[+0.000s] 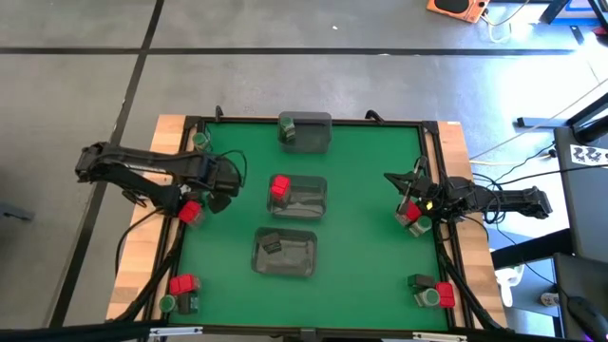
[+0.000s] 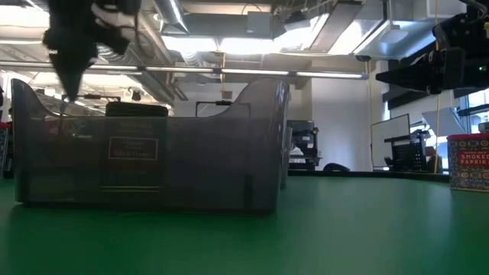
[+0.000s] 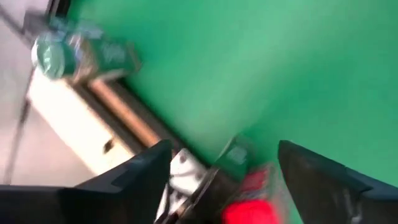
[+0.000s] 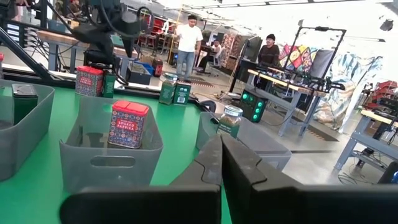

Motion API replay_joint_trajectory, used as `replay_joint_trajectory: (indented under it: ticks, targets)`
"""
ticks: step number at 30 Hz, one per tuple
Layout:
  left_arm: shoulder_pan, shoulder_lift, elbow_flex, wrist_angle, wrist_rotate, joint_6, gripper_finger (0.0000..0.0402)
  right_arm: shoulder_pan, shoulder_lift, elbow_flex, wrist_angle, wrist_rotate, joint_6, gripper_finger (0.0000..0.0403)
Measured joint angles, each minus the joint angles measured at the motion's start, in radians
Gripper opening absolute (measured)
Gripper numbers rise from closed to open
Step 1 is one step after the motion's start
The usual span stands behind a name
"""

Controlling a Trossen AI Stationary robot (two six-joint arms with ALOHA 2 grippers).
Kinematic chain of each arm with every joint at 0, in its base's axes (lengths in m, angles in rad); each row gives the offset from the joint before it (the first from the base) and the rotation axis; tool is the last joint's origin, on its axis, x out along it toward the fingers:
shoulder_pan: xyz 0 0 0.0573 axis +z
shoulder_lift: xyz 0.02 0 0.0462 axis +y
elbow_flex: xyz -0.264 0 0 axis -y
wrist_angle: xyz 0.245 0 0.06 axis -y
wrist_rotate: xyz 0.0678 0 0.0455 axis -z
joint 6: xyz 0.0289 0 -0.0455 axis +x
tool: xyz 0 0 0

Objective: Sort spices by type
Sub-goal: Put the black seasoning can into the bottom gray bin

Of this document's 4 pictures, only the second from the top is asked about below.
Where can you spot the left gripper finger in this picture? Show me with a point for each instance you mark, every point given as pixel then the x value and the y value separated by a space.
pixel 71 76

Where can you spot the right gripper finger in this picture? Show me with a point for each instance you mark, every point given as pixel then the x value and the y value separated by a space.
pixel 416 76

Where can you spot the black pepper spice tin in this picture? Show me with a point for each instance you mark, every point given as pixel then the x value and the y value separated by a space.
pixel 135 109

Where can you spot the red-lidded smoked paprika tin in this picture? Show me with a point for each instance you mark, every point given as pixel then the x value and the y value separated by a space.
pixel 3 153
pixel 470 172

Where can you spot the gray translucent plastic bin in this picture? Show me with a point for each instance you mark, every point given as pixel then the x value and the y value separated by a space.
pixel 210 172
pixel 289 168

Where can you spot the light gray angled panel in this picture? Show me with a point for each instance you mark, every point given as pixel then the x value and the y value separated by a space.
pixel 451 122

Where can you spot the white board panel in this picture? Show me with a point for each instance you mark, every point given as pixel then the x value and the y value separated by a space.
pixel 389 141

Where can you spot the black perforated cart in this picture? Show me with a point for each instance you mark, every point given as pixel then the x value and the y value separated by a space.
pixel 409 154

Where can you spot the black machine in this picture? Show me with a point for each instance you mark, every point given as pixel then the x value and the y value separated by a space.
pixel 307 137

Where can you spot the long ceiling light strip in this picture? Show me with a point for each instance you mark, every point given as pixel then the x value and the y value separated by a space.
pixel 252 72

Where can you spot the gray ceiling box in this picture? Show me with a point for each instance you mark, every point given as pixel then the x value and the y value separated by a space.
pixel 260 23

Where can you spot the green table mat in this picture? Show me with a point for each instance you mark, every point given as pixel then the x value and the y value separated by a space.
pixel 344 237

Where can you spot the silver spiral air duct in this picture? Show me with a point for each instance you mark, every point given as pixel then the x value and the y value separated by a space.
pixel 114 53

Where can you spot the black table frame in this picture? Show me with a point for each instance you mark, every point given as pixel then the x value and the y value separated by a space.
pixel 382 175

